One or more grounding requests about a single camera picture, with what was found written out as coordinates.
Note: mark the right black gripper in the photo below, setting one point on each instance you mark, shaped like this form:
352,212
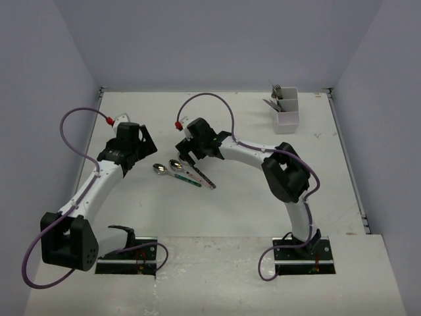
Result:
186,146

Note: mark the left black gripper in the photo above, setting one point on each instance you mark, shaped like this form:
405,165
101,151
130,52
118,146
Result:
147,147

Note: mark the pink handled knife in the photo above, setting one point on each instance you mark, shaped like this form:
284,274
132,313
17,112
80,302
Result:
272,104

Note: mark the all-silver fork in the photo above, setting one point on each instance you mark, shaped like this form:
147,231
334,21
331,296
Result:
274,87

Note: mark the dark floral handled knife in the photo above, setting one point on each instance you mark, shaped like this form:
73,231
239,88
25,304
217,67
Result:
274,100

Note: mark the teal handled knife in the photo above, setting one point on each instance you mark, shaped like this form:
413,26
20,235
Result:
280,106

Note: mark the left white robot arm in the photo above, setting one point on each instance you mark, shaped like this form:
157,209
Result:
68,239

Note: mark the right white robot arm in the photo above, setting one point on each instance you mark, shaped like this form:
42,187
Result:
285,173

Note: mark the white three-compartment utensil holder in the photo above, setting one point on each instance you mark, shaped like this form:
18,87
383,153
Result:
287,122

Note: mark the teal handled spoon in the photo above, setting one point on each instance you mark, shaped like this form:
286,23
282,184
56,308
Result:
162,170

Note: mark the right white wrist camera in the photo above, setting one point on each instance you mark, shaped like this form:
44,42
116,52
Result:
186,121

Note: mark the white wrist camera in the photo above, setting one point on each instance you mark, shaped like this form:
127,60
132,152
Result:
186,121
121,118

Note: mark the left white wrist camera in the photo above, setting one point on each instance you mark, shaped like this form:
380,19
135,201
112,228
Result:
121,118

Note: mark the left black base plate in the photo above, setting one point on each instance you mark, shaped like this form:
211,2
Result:
142,261

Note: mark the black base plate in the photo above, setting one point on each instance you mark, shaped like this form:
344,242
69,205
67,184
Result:
142,261
319,261

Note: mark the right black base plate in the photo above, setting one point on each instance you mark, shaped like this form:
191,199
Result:
319,261

